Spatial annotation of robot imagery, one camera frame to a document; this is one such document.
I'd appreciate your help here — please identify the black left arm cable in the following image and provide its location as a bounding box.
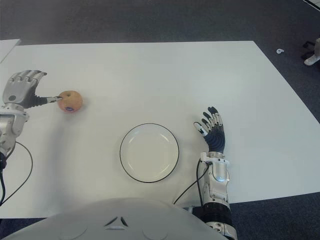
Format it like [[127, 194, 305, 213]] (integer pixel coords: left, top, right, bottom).
[[0, 141, 34, 206]]

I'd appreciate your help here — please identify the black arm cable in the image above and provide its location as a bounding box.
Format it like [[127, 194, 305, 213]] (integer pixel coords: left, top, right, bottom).
[[173, 159, 209, 206], [0, 141, 34, 206]]

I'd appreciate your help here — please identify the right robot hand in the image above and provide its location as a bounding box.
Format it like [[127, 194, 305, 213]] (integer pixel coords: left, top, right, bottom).
[[192, 106, 227, 153]]

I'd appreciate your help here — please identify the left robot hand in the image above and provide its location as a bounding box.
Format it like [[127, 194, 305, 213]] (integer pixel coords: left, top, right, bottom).
[[2, 69, 63, 110]]

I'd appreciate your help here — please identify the grey robot torso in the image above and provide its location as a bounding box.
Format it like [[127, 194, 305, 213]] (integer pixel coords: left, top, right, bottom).
[[0, 197, 226, 240]]

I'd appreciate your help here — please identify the white plate with black rim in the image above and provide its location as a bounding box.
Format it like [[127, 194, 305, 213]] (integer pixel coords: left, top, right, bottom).
[[119, 123, 180, 185]]

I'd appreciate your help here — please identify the yellow-red apple with sticker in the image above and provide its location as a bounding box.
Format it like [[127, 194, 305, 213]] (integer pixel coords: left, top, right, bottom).
[[57, 90, 83, 114]]

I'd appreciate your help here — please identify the neighbouring white table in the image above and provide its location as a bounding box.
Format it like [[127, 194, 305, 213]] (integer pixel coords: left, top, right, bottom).
[[0, 38, 22, 63]]

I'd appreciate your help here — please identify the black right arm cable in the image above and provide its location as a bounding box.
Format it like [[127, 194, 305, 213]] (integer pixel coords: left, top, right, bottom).
[[173, 159, 209, 206]]

